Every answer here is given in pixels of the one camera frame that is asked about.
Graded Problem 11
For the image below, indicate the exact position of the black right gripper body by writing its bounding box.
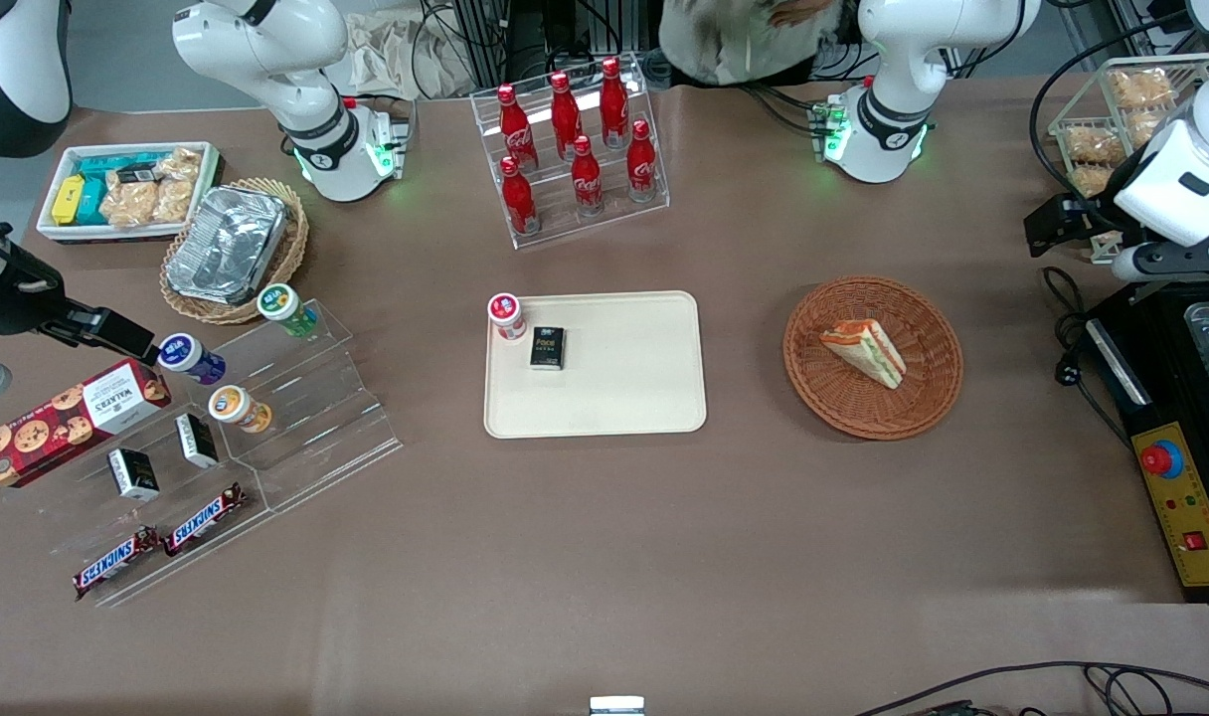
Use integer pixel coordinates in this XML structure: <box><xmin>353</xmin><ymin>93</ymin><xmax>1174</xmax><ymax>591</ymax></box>
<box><xmin>0</xmin><ymin>209</ymin><xmax>69</xmax><ymax>337</ymax></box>

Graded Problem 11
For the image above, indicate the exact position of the triangular sandwich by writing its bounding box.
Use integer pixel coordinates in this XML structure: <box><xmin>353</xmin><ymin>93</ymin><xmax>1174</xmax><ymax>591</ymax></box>
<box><xmin>819</xmin><ymin>318</ymin><xmax>907</xmax><ymax>391</ymax></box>

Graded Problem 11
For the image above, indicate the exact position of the aluminium foil tray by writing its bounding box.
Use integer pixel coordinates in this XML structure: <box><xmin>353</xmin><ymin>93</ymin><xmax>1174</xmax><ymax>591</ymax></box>
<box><xmin>165</xmin><ymin>185</ymin><xmax>289</xmax><ymax>305</ymax></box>

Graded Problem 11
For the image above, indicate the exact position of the light wicker basket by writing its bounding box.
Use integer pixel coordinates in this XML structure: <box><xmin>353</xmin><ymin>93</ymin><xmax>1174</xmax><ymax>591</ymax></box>
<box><xmin>160</xmin><ymin>177</ymin><xmax>310</xmax><ymax>326</ymax></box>

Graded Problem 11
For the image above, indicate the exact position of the brown wicker basket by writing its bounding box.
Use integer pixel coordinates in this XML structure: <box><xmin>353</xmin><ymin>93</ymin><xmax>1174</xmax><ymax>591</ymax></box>
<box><xmin>782</xmin><ymin>275</ymin><xmax>964</xmax><ymax>441</ymax></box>

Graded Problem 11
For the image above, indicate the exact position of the beige plastic tray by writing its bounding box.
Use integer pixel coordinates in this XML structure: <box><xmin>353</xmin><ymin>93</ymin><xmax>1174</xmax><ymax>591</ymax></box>
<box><xmin>483</xmin><ymin>290</ymin><xmax>708</xmax><ymax>440</ymax></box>

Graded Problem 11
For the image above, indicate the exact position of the white plastic bin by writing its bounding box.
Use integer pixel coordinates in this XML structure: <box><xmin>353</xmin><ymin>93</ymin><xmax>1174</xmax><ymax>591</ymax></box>
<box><xmin>36</xmin><ymin>141</ymin><xmax>225</xmax><ymax>245</ymax></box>

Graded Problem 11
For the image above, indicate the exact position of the blue-lid small jar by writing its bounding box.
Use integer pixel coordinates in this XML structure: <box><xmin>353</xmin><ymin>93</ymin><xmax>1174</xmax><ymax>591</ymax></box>
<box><xmin>157</xmin><ymin>333</ymin><xmax>228</xmax><ymax>387</ymax></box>

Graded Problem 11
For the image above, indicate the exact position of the red Walkers cookie box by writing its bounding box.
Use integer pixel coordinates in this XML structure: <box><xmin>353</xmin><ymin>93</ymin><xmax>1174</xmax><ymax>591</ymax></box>
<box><xmin>0</xmin><ymin>358</ymin><xmax>172</xmax><ymax>489</ymax></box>

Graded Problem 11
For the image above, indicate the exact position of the yellow small box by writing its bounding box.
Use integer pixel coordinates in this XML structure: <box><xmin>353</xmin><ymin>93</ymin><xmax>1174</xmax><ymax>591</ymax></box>
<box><xmin>51</xmin><ymin>175</ymin><xmax>87</xmax><ymax>227</ymax></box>

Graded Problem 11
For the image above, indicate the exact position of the teal snack box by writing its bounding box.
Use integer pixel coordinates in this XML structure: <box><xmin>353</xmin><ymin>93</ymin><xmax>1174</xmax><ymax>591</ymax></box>
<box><xmin>76</xmin><ymin>149</ymin><xmax>173</xmax><ymax>227</ymax></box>

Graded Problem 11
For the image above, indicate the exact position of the small black white box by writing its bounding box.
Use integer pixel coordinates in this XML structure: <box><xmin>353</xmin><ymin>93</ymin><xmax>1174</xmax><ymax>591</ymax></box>
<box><xmin>175</xmin><ymin>413</ymin><xmax>221</xmax><ymax>470</ymax></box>
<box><xmin>107</xmin><ymin>447</ymin><xmax>161</xmax><ymax>503</ymax></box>

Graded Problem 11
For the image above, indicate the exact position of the clear bag of biscuits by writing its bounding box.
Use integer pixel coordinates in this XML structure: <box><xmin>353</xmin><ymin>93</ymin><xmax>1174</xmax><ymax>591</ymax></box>
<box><xmin>99</xmin><ymin>147</ymin><xmax>204</xmax><ymax>228</ymax></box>

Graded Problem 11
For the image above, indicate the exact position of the orange-lid small jar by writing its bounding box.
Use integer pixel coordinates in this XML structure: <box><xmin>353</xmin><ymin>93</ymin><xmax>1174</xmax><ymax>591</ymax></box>
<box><xmin>208</xmin><ymin>385</ymin><xmax>273</xmax><ymax>435</ymax></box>

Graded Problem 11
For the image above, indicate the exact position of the green-lid small jar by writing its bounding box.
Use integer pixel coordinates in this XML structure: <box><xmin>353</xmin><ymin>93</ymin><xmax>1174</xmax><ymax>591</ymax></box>
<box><xmin>257</xmin><ymin>283</ymin><xmax>320</xmax><ymax>338</ymax></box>

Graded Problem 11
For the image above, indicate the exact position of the black control box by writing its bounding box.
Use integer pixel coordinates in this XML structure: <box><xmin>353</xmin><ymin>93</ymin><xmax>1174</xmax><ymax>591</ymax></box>
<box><xmin>1085</xmin><ymin>282</ymin><xmax>1209</xmax><ymax>605</ymax></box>

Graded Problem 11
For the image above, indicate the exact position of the Snickers bar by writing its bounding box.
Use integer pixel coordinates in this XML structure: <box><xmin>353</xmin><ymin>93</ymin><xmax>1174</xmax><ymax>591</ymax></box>
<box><xmin>73</xmin><ymin>525</ymin><xmax>162</xmax><ymax>602</ymax></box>
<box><xmin>163</xmin><ymin>482</ymin><xmax>248</xmax><ymax>558</ymax></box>

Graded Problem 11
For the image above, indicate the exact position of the clear acrylic step display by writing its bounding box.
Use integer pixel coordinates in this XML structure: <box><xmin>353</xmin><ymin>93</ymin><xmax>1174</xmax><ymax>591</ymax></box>
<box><xmin>48</xmin><ymin>298</ymin><xmax>405</xmax><ymax>609</ymax></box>

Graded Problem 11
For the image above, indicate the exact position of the red emergency stop button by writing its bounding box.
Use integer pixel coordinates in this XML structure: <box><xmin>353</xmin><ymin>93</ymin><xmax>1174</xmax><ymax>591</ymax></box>
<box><xmin>1139</xmin><ymin>438</ymin><xmax>1185</xmax><ymax>480</ymax></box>

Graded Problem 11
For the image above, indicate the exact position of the person behind table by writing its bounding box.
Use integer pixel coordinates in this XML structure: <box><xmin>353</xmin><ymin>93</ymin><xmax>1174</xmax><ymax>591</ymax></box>
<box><xmin>658</xmin><ymin>0</ymin><xmax>856</xmax><ymax>88</ymax></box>

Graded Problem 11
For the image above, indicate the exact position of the crumpled beige bag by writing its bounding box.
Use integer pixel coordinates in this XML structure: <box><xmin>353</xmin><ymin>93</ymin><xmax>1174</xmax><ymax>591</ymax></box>
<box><xmin>344</xmin><ymin>10</ymin><xmax>471</xmax><ymax>100</ymax></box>

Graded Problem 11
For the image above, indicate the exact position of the red-lid small jar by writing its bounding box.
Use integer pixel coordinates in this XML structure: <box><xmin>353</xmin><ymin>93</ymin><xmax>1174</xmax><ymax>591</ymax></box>
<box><xmin>487</xmin><ymin>292</ymin><xmax>529</xmax><ymax>343</ymax></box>

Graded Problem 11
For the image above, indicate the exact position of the red cola bottle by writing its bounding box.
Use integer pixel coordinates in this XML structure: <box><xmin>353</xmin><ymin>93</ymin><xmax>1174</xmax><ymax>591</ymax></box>
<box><xmin>600</xmin><ymin>57</ymin><xmax>630</xmax><ymax>148</ymax></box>
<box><xmin>572</xmin><ymin>135</ymin><xmax>605</xmax><ymax>216</ymax></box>
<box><xmin>500</xmin><ymin>156</ymin><xmax>539</xmax><ymax>236</ymax></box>
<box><xmin>626</xmin><ymin>119</ymin><xmax>658</xmax><ymax>203</ymax></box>
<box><xmin>550</xmin><ymin>72</ymin><xmax>584</xmax><ymax>160</ymax></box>
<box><xmin>497</xmin><ymin>84</ymin><xmax>539</xmax><ymax>172</ymax></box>

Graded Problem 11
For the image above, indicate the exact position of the black Pace box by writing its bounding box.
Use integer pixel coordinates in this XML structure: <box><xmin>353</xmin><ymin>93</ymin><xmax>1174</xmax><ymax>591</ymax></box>
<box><xmin>529</xmin><ymin>325</ymin><xmax>567</xmax><ymax>372</ymax></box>

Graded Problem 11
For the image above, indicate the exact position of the clear acrylic bottle rack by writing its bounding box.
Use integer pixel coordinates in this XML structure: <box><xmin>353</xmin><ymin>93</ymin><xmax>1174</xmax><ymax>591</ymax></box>
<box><xmin>470</xmin><ymin>52</ymin><xmax>671</xmax><ymax>250</ymax></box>

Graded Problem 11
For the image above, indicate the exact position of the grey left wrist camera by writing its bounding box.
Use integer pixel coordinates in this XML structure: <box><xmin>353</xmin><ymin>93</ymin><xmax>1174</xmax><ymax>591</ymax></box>
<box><xmin>1112</xmin><ymin>239</ymin><xmax>1209</xmax><ymax>285</ymax></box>

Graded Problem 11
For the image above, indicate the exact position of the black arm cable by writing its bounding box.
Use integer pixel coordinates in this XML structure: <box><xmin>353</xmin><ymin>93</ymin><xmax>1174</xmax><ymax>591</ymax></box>
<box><xmin>1028</xmin><ymin>8</ymin><xmax>1198</xmax><ymax>196</ymax></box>

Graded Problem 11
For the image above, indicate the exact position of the white wire rack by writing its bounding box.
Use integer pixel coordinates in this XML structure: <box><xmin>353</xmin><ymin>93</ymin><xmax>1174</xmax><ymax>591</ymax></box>
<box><xmin>1048</xmin><ymin>55</ymin><xmax>1209</xmax><ymax>264</ymax></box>

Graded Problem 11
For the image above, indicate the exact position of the black cable with plug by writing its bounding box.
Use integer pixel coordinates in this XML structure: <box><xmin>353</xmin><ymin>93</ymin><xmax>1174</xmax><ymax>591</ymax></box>
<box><xmin>1041</xmin><ymin>266</ymin><xmax>1134</xmax><ymax>450</ymax></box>

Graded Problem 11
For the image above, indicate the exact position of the black cable on floor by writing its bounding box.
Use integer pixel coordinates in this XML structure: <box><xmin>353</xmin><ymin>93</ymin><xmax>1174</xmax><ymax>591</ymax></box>
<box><xmin>853</xmin><ymin>660</ymin><xmax>1209</xmax><ymax>716</ymax></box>

